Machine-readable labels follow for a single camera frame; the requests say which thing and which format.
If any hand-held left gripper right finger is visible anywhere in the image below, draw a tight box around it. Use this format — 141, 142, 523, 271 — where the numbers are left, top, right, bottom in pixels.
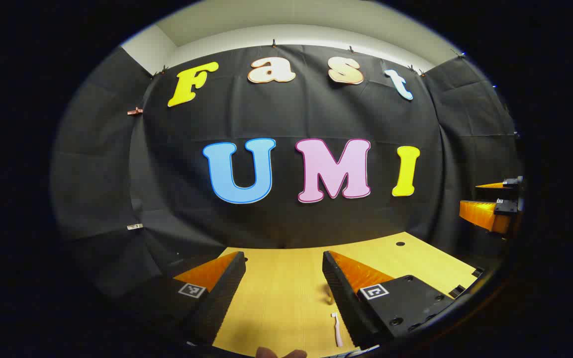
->
322, 250, 456, 349

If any white toothbrush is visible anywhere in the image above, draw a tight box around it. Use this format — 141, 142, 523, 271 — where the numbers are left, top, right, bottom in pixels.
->
331, 312, 343, 348

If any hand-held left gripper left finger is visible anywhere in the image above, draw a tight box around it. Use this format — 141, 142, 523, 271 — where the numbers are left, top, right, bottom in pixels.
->
137, 251, 246, 346

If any black backdrop cloth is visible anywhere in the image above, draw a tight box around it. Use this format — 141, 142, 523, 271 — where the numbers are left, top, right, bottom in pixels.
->
50, 44, 523, 299

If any wooden desktop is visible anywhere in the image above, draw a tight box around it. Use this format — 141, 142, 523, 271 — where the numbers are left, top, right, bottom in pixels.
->
212, 232, 486, 358

